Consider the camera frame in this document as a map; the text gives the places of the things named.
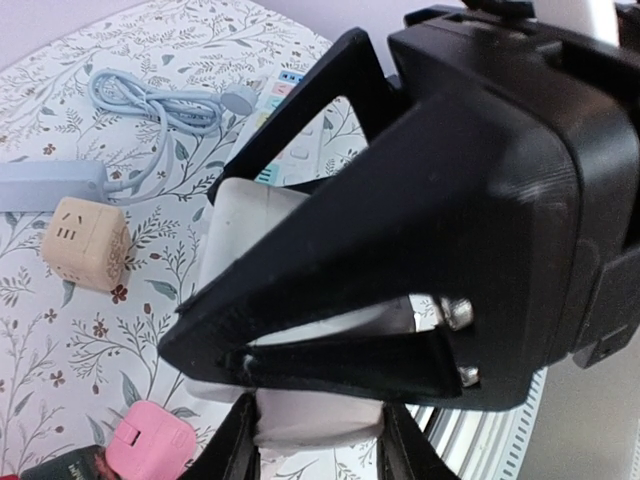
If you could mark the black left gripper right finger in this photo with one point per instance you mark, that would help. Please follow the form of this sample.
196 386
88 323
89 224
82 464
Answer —
404 453

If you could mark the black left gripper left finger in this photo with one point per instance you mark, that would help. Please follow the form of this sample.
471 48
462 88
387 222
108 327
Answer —
231 453

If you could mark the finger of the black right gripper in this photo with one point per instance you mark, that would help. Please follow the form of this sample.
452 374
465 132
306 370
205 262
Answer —
349 69
464 197

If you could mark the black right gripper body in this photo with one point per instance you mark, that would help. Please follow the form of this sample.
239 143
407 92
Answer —
586 92

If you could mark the pink plug adapter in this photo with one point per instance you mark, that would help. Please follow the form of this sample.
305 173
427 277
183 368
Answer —
150 443

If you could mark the dark green cube socket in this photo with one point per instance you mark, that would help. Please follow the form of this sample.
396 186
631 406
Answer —
87 463

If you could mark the white plug block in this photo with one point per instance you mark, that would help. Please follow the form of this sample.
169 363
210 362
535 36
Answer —
243 212

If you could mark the yellow cube socket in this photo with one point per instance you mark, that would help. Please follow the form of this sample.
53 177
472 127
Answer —
86 243

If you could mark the blue power strip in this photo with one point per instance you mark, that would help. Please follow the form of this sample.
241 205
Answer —
39 186

